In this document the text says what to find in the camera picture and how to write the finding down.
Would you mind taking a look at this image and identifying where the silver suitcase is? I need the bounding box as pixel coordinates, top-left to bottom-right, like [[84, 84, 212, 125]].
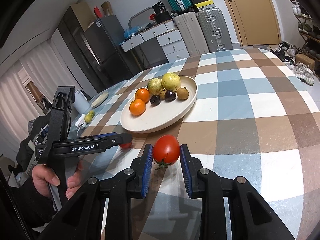
[[196, 7, 233, 53]]

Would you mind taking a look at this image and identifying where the brown longan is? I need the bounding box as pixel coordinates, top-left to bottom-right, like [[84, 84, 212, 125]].
[[176, 87, 189, 100], [159, 90, 167, 100]]

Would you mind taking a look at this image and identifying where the green lime pair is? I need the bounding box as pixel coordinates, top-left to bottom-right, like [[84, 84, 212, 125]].
[[84, 110, 95, 124]]

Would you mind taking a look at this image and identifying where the red tomato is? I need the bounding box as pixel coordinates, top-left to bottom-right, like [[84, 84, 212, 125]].
[[152, 135, 180, 169], [119, 142, 132, 149]]

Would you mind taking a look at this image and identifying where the left brown longan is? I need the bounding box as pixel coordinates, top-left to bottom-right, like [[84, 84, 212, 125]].
[[159, 90, 167, 100]]

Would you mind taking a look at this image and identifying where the white drawer desk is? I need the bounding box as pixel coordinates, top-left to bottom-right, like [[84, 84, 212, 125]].
[[121, 20, 189, 62]]

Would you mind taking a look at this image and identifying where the front orange tangerine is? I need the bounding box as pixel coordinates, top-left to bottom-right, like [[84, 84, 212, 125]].
[[129, 99, 146, 116]]

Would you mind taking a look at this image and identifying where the beige suitcase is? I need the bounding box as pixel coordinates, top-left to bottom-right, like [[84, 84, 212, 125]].
[[174, 12, 209, 57]]

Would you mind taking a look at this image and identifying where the small side plate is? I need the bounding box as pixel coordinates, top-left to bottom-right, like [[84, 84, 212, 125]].
[[91, 91, 108, 108]]

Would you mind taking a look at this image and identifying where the person's left hand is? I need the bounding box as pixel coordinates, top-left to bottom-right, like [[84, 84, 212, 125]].
[[32, 160, 83, 199]]

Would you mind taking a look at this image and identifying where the wooden door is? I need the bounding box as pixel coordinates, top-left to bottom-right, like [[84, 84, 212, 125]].
[[225, 0, 280, 46]]

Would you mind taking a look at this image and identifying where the checkered tablecloth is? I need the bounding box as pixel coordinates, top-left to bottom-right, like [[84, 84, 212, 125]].
[[84, 48, 319, 239]]

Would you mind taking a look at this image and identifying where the shoe rack with shoes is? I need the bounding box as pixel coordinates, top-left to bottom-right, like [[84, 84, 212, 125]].
[[289, 0, 319, 76]]

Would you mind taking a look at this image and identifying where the cream round plate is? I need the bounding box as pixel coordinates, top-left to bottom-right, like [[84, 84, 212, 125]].
[[120, 76, 198, 134]]

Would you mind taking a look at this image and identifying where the orange tangerine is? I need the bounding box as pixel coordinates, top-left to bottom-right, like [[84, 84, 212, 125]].
[[135, 88, 150, 104], [129, 99, 146, 116]]

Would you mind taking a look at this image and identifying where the black refrigerator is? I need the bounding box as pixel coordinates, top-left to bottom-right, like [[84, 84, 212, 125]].
[[57, 5, 141, 92]]

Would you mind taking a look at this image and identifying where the cardboard box on fridge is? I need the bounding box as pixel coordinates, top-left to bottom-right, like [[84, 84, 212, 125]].
[[71, 2, 97, 31]]

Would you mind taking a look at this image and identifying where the yellow guava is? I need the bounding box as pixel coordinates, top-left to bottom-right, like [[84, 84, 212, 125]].
[[162, 73, 181, 92]]

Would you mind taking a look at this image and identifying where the dark purple plum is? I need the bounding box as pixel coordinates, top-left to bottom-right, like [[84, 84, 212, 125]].
[[164, 90, 176, 102]]

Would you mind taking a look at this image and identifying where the white kettle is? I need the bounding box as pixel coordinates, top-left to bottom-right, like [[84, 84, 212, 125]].
[[73, 89, 90, 114]]

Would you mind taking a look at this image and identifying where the green mottled guava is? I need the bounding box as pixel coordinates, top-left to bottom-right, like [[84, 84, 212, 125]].
[[147, 78, 164, 95]]

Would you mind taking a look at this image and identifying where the rear orange tangerine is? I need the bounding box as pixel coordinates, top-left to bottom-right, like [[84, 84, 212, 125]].
[[135, 88, 150, 104]]

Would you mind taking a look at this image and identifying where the yellow black box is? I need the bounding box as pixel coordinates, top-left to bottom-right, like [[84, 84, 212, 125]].
[[195, 0, 215, 10]]

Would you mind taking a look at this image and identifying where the white curtain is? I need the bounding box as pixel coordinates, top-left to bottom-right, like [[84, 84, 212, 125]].
[[1, 40, 79, 142]]

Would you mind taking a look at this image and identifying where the right brown longan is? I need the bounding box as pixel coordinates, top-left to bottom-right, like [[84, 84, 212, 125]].
[[176, 87, 189, 100]]

